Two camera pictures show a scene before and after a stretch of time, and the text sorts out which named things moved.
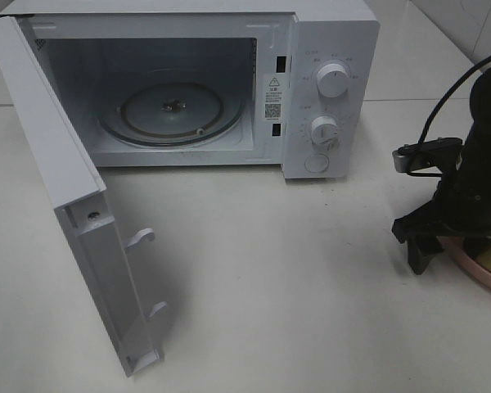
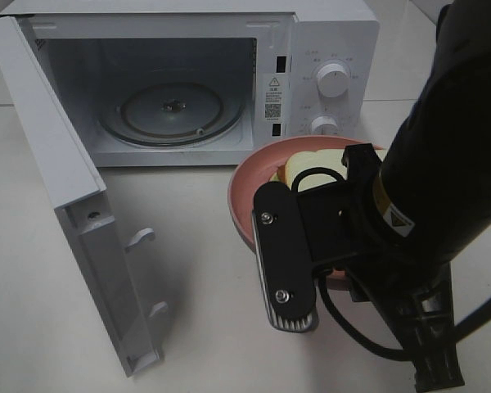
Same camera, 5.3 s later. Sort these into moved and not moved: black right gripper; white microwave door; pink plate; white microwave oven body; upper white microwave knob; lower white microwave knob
Moved: black right gripper; pink plate
Not moved: white microwave oven body; upper white microwave knob; white microwave door; lower white microwave knob
